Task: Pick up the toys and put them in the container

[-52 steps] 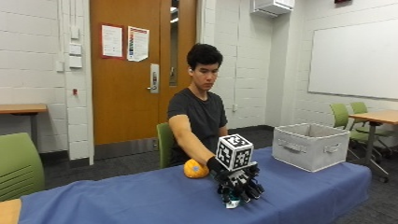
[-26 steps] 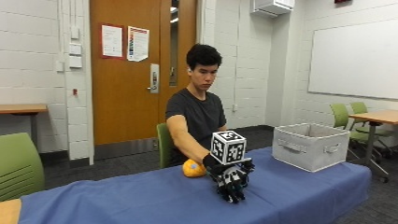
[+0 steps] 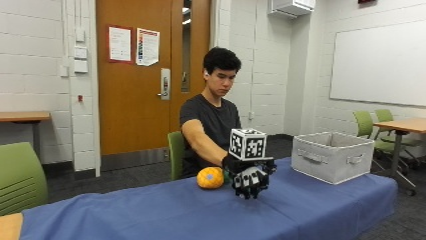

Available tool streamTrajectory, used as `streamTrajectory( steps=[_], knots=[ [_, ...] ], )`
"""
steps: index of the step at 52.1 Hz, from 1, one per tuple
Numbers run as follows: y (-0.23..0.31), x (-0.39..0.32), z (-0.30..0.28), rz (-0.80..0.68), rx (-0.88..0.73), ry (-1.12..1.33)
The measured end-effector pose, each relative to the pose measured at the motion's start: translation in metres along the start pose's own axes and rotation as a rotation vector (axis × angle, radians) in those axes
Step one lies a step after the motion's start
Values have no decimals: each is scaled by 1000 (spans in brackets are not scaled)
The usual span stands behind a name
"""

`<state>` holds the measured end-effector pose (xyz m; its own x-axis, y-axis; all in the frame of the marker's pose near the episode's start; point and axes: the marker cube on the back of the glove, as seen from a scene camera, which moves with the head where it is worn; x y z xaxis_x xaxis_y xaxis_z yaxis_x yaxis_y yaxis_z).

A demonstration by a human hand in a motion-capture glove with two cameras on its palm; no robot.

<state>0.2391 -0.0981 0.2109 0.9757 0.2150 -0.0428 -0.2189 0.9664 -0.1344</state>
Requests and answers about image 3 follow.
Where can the orange ball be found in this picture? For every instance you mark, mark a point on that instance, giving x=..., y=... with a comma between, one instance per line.
x=210, y=177

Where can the blue tablecloth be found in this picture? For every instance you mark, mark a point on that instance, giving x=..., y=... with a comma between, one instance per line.
x=213, y=210

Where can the white marker cube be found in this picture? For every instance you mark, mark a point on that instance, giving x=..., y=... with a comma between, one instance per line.
x=248, y=144

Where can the green chair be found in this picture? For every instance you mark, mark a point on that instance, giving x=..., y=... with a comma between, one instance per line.
x=20, y=180
x=367, y=130
x=390, y=126
x=176, y=155

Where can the grey fabric storage box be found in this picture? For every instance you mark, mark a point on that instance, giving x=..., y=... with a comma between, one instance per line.
x=330, y=156

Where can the the person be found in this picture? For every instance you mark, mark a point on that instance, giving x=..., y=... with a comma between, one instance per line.
x=210, y=113

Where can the wooden table with metal legs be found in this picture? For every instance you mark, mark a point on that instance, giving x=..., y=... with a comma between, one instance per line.
x=401, y=128

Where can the wooden door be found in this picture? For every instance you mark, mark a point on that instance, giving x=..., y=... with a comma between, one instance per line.
x=141, y=76

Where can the whiteboard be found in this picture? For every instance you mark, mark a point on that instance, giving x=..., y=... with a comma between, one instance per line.
x=379, y=65

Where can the colourful paper notice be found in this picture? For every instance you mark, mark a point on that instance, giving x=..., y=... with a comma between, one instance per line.
x=148, y=47

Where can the white paper with red border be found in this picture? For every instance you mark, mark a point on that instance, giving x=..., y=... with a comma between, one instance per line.
x=120, y=44

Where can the wooden side table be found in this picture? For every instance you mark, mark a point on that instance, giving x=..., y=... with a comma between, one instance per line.
x=24, y=117

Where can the red exit sign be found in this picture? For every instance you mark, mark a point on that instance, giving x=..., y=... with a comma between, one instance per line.
x=366, y=1

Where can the white wall switch box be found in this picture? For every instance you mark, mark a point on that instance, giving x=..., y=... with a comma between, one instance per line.
x=80, y=52
x=80, y=66

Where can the white wall unit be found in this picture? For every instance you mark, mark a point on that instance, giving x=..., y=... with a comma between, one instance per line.
x=290, y=7

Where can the white wall thermostat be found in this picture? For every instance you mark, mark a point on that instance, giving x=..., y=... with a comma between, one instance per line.
x=80, y=35

